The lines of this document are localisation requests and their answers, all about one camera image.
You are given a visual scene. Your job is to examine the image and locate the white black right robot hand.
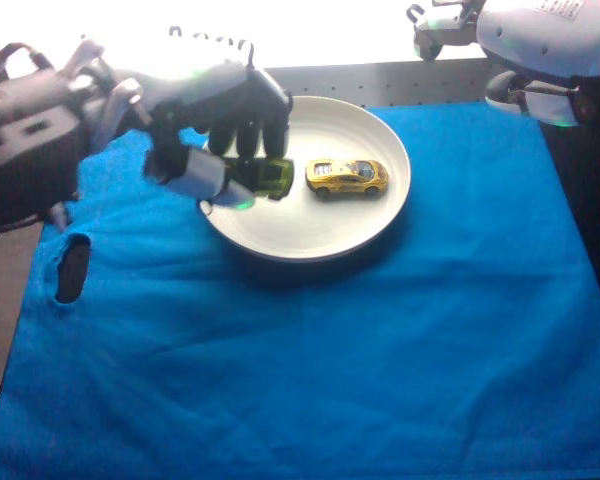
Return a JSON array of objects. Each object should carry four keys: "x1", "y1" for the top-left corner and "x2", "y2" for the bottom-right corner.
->
[{"x1": 407, "y1": 0, "x2": 600, "y2": 129}]

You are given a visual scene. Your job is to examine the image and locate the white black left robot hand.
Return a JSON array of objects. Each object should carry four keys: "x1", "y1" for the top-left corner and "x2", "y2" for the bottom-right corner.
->
[{"x1": 142, "y1": 27, "x2": 295, "y2": 212}]

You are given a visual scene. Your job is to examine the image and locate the green toy car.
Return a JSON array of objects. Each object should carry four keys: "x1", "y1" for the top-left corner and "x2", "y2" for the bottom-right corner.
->
[{"x1": 224, "y1": 157, "x2": 296, "y2": 202}]

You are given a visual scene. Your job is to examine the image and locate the yellow toy car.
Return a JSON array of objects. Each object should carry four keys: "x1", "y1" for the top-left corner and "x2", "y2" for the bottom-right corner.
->
[{"x1": 304, "y1": 158, "x2": 390, "y2": 200}]

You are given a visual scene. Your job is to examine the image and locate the white round plate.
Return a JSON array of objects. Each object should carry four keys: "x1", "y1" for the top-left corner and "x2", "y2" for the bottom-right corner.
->
[{"x1": 198, "y1": 95, "x2": 412, "y2": 264}]

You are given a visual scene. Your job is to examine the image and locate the blue cloth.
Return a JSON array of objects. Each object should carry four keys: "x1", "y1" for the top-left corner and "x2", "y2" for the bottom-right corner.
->
[{"x1": 0, "y1": 102, "x2": 600, "y2": 480}]

